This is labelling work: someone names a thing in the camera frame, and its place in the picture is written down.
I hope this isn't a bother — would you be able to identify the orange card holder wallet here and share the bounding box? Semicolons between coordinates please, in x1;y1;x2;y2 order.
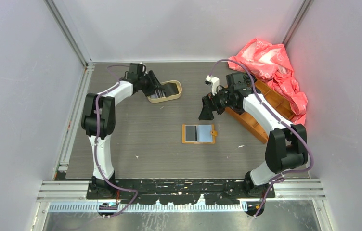
181;124;218;144

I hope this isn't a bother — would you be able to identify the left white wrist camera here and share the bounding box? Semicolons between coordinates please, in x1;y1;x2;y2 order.
137;62;146;76

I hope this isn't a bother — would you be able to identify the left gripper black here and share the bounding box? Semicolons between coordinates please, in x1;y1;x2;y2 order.
138;70;164;96

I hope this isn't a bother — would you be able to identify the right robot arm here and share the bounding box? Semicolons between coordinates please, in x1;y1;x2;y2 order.
199;72;308;198

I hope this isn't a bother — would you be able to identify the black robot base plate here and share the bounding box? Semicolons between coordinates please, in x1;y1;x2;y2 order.
86;179;275;205

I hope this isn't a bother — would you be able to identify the beige oval tray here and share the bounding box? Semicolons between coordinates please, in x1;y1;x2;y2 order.
147;80;182;103

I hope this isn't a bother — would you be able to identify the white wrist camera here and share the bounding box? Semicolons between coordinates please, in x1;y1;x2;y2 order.
205;75;220;96
137;62;146;76

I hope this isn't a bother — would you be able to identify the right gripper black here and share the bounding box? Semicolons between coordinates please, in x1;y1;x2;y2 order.
199;87;236;121

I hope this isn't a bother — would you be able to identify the stack of striped cards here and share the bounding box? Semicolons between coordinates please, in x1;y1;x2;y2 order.
154;90;165;99

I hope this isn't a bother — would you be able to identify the pink plastic bag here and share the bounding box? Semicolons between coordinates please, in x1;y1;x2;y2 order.
228;38;308;125

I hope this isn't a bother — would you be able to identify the orange compartment organizer box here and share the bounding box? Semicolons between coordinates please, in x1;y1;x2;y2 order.
225;79;295;144

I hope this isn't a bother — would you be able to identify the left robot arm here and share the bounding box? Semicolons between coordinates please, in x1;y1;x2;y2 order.
81;63;164;199

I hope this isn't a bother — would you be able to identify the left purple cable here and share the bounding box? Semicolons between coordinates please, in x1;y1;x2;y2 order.
93;65;139;219

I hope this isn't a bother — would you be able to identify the aluminium front rail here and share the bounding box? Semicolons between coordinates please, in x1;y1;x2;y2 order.
37;179;326;217

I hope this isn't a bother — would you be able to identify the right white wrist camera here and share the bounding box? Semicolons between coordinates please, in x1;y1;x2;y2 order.
205;75;220;96

